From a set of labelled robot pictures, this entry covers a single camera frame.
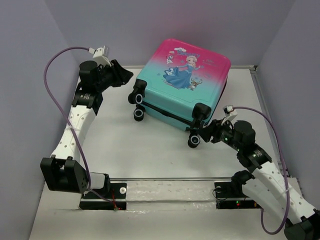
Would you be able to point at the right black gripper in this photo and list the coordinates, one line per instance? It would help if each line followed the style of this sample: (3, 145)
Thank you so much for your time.
(213, 129)

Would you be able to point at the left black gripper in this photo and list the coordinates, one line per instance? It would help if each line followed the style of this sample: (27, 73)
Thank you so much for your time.
(122, 75)

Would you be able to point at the pink and teal suitcase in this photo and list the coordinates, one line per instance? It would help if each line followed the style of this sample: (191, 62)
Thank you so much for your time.
(181, 85)

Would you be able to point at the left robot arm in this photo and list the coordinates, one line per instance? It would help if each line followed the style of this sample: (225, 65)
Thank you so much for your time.
(66, 169)

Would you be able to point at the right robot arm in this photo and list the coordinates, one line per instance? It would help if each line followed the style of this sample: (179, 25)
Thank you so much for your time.
(263, 182)

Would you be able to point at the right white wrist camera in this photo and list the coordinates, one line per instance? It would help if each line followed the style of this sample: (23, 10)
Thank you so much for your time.
(230, 114)

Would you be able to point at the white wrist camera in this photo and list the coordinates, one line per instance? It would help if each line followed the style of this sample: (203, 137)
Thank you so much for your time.
(230, 114)
(100, 56)

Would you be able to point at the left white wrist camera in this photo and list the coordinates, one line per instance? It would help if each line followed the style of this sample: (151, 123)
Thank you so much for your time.
(100, 56)

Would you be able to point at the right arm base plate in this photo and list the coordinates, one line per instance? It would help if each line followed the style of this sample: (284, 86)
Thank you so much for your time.
(229, 194)

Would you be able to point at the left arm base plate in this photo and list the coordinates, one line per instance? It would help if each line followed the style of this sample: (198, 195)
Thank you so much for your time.
(112, 200)

